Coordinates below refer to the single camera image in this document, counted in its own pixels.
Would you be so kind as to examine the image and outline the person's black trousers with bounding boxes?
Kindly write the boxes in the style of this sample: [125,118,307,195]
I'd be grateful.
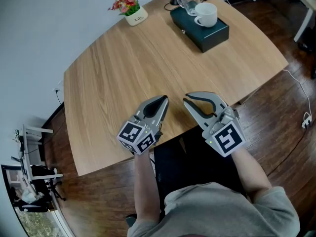
[153,126,247,214]

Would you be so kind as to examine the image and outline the clear glass cup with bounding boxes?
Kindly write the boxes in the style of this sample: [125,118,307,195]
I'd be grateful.
[176,0,198,16]

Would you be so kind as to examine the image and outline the person's left forearm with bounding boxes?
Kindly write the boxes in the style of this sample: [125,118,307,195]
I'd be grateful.
[133,150,161,230]

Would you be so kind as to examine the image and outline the dark green box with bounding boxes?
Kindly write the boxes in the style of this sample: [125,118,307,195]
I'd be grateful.
[169,1,230,53]

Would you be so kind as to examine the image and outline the person's grey shirt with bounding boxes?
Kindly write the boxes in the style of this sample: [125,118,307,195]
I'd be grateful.
[127,181,301,237]

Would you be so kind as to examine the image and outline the person's right forearm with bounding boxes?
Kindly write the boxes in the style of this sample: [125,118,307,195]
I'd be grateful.
[231,147,273,201]

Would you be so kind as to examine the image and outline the white power strip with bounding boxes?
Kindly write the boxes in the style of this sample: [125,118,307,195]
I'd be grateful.
[301,112,313,129]

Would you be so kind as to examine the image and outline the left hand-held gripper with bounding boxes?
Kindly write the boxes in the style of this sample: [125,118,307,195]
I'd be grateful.
[116,94,170,156]

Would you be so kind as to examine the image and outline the white ceramic mug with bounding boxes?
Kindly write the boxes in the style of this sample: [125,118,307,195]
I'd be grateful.
[194,2,218,28]

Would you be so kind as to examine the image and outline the potted red flowers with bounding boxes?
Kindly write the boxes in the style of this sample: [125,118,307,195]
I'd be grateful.
[108,0,149,27]

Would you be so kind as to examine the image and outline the white desk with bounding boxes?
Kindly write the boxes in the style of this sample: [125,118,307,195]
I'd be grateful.
[251,0,316,43]
[14,123,64,182]

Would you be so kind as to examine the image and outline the black wall cable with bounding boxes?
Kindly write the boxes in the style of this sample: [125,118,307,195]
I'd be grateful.
[55,91,65,114]

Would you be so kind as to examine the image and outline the white cable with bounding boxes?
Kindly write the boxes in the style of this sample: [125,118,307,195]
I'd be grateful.
[282,69,313,117]

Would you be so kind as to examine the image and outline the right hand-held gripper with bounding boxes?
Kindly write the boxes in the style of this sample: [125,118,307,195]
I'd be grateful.
[183,91,247,158]

